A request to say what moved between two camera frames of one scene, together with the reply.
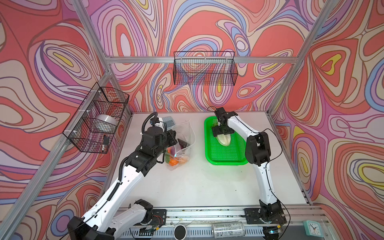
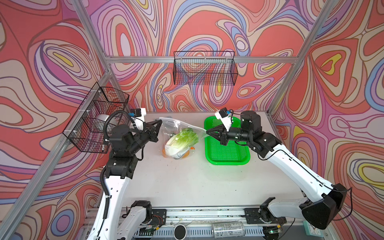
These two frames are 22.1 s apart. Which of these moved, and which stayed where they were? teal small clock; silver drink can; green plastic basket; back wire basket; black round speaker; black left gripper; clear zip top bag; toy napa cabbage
Moved: black left gripper; toy napa cabbage; clear zip top bag
Stayed: silver drink can; teal small clock; black round speaker; green plastic basket; back wire basket
